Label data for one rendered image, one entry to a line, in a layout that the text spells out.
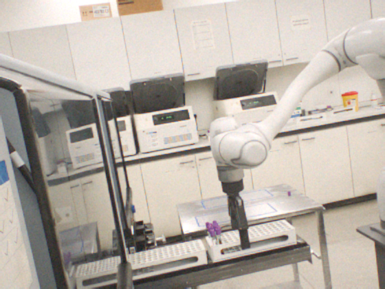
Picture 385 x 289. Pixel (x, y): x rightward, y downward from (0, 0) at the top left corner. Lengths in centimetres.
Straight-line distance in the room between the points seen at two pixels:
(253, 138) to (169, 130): 253
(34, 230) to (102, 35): 305
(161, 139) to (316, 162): 154
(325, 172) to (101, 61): 243
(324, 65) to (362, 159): 290
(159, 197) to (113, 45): 151
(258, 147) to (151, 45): 290
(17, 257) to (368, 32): 118
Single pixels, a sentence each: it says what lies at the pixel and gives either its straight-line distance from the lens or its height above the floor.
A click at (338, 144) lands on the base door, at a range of 410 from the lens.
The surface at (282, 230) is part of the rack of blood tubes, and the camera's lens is 140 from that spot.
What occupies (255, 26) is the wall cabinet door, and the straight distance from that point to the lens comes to 410.
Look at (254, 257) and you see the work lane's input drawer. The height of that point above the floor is 80.
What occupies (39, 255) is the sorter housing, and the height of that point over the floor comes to 106.
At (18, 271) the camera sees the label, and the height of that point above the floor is 127.
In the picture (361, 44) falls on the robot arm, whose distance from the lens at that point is 134.
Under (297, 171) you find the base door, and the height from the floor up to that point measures 46.
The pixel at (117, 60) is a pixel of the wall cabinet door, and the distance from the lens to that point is 386.
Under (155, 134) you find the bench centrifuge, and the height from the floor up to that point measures 106.
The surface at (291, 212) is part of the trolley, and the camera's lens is 171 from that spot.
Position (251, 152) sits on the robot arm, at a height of 119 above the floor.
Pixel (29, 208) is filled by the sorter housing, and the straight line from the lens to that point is 100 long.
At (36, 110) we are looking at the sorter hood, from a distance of 38.
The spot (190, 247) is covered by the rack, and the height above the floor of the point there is 86.
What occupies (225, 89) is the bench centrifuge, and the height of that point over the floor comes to 135.
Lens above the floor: 137
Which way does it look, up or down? 7 degrees down
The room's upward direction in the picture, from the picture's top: 9 degrees counter-clockwise
